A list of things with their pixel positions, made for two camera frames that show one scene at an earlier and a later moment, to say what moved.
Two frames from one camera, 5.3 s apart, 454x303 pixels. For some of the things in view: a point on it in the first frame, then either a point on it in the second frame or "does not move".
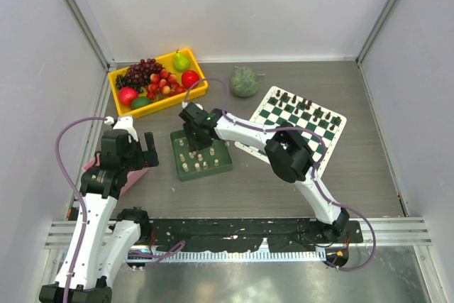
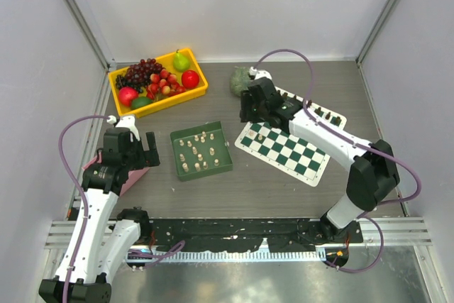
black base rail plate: x=224 y=234 does not move
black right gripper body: x=196 y=141 -> x=258 y=113
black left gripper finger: x=150 y=156 does not move
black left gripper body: x=133 y=160 does not move
